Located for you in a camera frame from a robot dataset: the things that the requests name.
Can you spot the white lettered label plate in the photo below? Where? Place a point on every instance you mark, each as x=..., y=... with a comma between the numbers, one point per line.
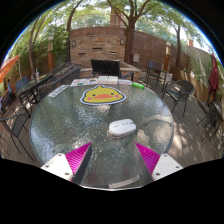
x=58, y=90

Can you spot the dark outdoor side table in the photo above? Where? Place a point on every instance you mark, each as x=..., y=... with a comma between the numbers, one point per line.
x=33, y=84

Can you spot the forked trunk tree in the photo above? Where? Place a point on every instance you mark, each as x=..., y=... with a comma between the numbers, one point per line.
x=129, y=40

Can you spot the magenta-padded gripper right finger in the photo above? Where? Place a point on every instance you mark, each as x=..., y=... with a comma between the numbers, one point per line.
x=165, y=165

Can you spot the yellow duck mouse pad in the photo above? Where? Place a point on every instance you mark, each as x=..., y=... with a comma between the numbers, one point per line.
x=102, y=95

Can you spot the red closed parasol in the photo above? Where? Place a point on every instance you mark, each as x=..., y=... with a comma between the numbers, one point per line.
x=213, y=78

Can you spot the small white and blue box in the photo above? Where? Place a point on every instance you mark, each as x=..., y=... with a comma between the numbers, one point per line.
x=125, y=82

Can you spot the black slatted chair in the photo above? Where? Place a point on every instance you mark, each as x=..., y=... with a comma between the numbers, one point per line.
x=105, y=67

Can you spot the grey wall utility box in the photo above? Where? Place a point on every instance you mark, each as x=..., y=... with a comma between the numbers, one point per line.
x=136, y=58

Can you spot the wall lamp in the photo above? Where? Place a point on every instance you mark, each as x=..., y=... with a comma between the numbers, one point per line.
x=122, y=41
x=73, y=43

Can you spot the blue-backed folding chair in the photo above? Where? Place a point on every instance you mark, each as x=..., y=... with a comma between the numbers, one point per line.
x=155, y=68

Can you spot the green oblong object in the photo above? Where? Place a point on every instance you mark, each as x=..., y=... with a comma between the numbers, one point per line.
x=138, y=85

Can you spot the dark woven armchair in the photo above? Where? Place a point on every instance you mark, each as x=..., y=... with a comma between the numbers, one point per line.
x=65, y=80
x=63, y=67

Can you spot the dark round-backed patio chair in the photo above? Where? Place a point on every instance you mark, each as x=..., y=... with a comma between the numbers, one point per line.
x=182, y=89

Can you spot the orange parasol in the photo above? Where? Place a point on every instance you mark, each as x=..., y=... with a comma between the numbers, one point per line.
x=7, y=68

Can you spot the wooden lantern post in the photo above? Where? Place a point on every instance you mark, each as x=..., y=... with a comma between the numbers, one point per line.
x=167, y=56
x=51, y=53

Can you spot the dark metal mesh chair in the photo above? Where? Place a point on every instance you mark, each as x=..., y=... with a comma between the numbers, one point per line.
x=17, y=125

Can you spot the white computer mouse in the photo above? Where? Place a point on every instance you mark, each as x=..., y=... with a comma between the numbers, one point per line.
x=122, y=127

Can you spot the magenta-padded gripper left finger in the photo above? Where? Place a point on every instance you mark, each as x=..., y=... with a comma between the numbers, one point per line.
x=61, y=165

